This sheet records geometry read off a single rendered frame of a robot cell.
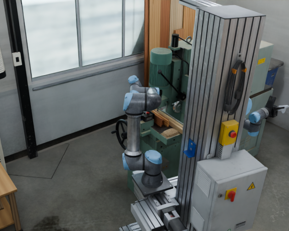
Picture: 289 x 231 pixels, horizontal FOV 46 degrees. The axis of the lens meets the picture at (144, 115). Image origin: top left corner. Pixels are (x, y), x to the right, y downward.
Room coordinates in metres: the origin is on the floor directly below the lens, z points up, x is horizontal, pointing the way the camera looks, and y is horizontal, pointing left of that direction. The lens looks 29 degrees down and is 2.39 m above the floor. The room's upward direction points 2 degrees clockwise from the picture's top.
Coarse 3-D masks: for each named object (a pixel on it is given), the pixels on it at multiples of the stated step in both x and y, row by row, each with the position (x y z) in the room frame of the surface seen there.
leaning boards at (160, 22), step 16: (144, 0) 4.15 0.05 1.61; (160, 0) 4.26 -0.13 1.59; (176, 0) 4.45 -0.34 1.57; (144, 16) 4.14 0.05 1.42; (160, 16) 4.26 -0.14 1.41; (176, 16) 4.45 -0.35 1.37; (192, 16) 4.64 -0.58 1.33; (144, 32) 4.14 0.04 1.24; (160, 32) 4.30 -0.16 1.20; (176, 32) 4.35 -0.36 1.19; (192, 32) 4.64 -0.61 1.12; (144, 48) 4.13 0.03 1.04; (144, 64) 4.12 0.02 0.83; (144, 80) 4.11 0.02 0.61
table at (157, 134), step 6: (150, 126) 2.47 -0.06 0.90; (156, 126) 2.48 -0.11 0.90; (162, 126) 2.48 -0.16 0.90; (168, 126) 2.48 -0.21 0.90; (144, 132) 2.42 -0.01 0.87; (150, 132) 2.45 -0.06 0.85; (156, 132) 2.40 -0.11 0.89; (162, 132) 2.39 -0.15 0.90; (162, 138) 2.33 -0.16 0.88; (168, 138) 2.30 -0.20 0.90; (174, 138) 2.33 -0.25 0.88; (180, 138) 2.37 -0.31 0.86; (168, 144) 2.30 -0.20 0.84
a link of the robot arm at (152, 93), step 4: (144, 88) 2.31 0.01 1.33; (148, 88) 2.31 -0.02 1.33; (152, 88) 2.28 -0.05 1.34; (156, 88) 2.32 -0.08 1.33; (144, 92) 2.29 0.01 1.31; (148, 92) 2.20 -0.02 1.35; (152, 92) 2.12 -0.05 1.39; (156, 92) 2.18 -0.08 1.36; (148, 96) 1.92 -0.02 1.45; (152, 96) 1.93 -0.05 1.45; (156, 96) 1.96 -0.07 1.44; (160, 96) 2.02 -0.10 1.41; (148, 100) 1.90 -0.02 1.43; (152, 100) 1.91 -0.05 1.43; (156, 100) 1.93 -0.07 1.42; (160, 100) 1.96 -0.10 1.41; (148, 104) 1.89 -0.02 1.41; (152, 104) 1.90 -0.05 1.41; (156, 104) 1.92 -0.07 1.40; (160, 104) 1.97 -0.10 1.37; (148, 108) 1.89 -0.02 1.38; (152, 108) 1.90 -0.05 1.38; (156, 108) 1.94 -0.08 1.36
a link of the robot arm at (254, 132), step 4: (248, 120) 2.20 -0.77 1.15; (244, 124) 2.18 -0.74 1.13; (248, 124) 2.17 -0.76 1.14; (252, 124) 2.13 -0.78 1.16; (260, 124) 2.13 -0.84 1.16; (244, 128) 2.19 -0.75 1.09; (248, 128) 2.15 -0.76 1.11; (252, 128) 2.13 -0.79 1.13; (256, 128) 2.12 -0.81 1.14; (248, 132) 2.15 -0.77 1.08; (252, 132) 2.12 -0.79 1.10; (256, 132) 2.12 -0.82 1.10; (252, 136) 2.13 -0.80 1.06
